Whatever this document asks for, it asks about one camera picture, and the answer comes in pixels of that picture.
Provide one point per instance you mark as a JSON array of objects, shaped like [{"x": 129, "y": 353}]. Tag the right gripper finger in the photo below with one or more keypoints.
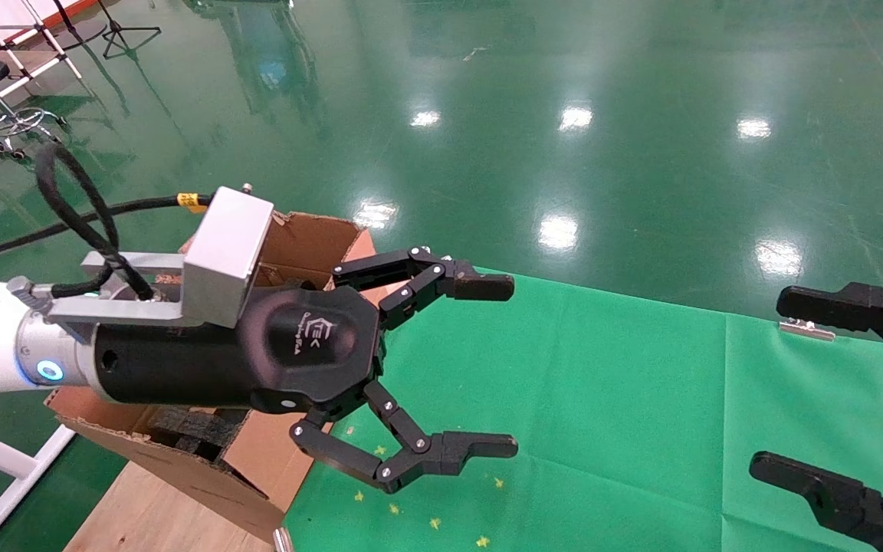
[
  {"x": 840, "y": 498},
  {"x": 871, "y": 310}
]

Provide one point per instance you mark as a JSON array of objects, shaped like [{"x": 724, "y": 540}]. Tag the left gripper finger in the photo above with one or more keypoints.
[
  {"x": 478, "y": 287},
  {"x": 455, "y": 452}
]

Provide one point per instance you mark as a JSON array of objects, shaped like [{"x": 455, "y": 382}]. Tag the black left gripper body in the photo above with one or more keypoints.
[{"x": 311, "y": 345}]

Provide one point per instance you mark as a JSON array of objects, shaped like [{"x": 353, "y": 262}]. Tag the large open brown carton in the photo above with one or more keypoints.
[{"x": 311, "y": 241}]

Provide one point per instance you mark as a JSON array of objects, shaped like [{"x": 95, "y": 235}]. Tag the silver metal cloth clip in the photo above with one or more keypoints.
[
  {"x": 808, "y": 330},
  {"x": 283, "y": 540}
]

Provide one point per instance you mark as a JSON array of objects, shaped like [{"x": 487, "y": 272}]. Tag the black foam block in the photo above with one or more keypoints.
[{"x": 196, "y": 431}]

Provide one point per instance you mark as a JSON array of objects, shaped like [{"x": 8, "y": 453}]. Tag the green table cloth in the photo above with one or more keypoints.
[{"x": 625, "y": 414}]

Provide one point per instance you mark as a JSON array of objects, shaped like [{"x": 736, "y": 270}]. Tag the black tripod stand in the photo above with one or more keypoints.
[{"x": 121, "y": 32}]

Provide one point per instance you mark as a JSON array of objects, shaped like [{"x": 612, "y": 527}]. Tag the black round base stand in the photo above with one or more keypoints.
[{"x": 81, "y": 31}]

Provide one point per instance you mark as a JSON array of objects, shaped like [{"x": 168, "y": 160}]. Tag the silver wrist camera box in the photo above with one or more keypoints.
[{"x": 227, "y": 253}]

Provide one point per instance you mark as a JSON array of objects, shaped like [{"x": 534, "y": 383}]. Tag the white metal frame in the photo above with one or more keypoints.
[{"x": 12, "y": 460}]

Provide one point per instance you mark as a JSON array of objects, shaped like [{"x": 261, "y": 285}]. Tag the white frame table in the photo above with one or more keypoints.
[{"x": 43, "y": 31}]

